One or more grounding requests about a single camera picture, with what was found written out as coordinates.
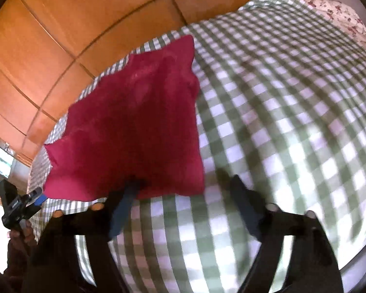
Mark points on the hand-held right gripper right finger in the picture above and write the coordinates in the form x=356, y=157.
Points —
x=250, y=210

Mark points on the green white checked blanket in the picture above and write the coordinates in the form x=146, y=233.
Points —
x=277, y=113

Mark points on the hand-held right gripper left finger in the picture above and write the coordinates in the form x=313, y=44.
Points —
x=122, y=212

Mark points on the wooden panelled wardrobe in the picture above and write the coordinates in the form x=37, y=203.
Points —
x=64, y=36

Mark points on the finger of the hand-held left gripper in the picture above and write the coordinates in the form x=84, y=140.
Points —
x=36, y=206
x=33, y=194

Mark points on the dark red lace-trimmed garment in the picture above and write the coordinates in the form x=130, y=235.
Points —
x=134, y=122

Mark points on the white bed frame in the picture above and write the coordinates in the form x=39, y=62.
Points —
x=364, y=268

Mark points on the floral bed sheet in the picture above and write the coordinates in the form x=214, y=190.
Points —
x=347, y=18

